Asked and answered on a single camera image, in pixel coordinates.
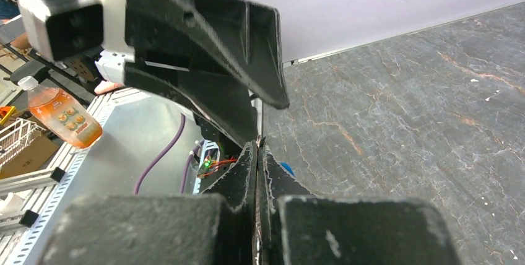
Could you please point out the white wire basket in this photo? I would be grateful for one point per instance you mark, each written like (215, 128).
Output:
(15, 138)

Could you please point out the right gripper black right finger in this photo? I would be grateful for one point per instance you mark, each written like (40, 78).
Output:
(299, 227)

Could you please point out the orange drink bottle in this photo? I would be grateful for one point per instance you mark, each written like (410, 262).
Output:
(61, 113)

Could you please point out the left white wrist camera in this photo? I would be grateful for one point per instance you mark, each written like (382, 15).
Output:
(65, 29)

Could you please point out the white toothed cable duct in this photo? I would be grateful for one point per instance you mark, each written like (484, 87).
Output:
(88, 171)

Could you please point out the cardboard box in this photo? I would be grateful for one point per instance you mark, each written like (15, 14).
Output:
(30, 159)

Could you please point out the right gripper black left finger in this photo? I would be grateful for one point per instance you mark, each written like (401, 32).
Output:
(215, 227)

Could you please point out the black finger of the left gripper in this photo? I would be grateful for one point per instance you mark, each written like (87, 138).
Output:
(219, 99)

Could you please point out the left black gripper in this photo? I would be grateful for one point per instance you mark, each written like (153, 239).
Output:
(242, 37)

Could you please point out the key with blue tag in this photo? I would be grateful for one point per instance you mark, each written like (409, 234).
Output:
(287, 167)

